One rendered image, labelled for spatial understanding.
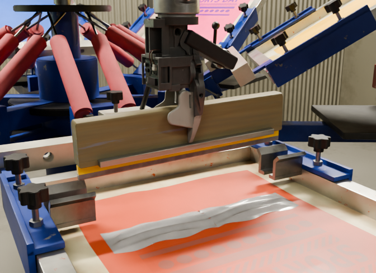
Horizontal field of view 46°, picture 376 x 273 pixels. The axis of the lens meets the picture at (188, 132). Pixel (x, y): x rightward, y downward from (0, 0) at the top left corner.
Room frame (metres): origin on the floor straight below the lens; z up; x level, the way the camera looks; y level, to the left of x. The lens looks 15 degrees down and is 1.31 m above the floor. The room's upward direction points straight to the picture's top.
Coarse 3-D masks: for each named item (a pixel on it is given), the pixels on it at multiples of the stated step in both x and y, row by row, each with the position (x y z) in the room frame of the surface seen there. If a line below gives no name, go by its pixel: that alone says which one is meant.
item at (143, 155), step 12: (252, 132) 0.81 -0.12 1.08; (264, 132) 0.82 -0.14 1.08; (180, 144) 0.74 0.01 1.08; (192, 144) 0.74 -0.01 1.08; (204, 144) 0.75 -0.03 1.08; (216, 144) 0.77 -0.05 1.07; (120, 156) 0.69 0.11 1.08; (132, 156) 0.69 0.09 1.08; (144, 156) 0.70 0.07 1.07; (156, 156) 0.71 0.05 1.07
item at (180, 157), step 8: (272, 136) 0.86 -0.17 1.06; (232, 144) 0.81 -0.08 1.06; (240, 144) 0.82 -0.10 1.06; (248, 144) 0.83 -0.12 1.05; (200, 152) 0.78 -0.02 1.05; (208, 152) 0.79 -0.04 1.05; (216, 152) 0.80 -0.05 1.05; (160, 160) 0.74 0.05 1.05; (168, 160) 0.75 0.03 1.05; (176, 160) 0.75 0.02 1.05; (112, 168) 0.70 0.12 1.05; (120, 168) 0.70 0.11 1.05; (128, 168) 0.71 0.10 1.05; (136, 168) 0.72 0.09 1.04; (80, 176) 0.67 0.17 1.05; (88, 176) 0.68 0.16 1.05; (96, 176) 0.68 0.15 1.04
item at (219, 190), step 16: (224, 176) 0.92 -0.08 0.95; (240, 176) 0.92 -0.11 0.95; (256, 176) 0.92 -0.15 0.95; (176, 192) 0.83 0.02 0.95; (192, 192) 0.83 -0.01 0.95; (208, 192) 0.83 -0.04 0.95; (224, 192) 0.83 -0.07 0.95; (240, 192) 0.83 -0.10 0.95; (256, 192) 0.83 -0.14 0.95; (272, 192) 0.83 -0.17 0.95; (304, 208) 0.75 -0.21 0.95; (224, 224) 0.69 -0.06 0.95; (240, 224) 0.69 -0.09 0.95; (320, 224) 0.69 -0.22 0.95; (336, 224) 0.69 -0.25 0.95; (352, 240) 0.64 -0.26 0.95; (368, 240) 0.64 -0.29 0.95
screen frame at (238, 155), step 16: (192, 160) 0.95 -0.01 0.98; (208, 160) 0.97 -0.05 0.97; (224, 160) 0.99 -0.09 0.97; (240, 160) 1.01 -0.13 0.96; (256, 160) 1.00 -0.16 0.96; (48, 176) 0.82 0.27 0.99; (64, 176) 0.82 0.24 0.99; (112, 176) 0.86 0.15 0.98; (128, 176) 0.88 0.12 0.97; (144, 176) 0.89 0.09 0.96; (160, 176) 0.91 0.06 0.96; (304, 176) 0.86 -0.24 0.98; (320, 176) 0.83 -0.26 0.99; (320, 192) 0.82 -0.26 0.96; (336, 192) 0.78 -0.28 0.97; (352, 192) 0.75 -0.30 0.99; (368, 192) 0.74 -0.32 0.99; (352, 208) 0.75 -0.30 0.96; (368, 208) 0.72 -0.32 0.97; (48, 256) 0.53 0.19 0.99; (64, 256) 0.53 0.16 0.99; (48, 272) 0.49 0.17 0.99; (64, 272) 0.49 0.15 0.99
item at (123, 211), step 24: (144, 192) 0.83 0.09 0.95; (168, 192) 0.83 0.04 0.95; (96, 216) 0.72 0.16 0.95; (120, 216) 0.72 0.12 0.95; (144, 216) 0.72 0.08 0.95; (168, 216) 0.72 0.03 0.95; (96, 240) 0.64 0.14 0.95; (168, 240) 0.64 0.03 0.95; (120, 264) 0.57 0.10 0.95; (144, 264) 0.57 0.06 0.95
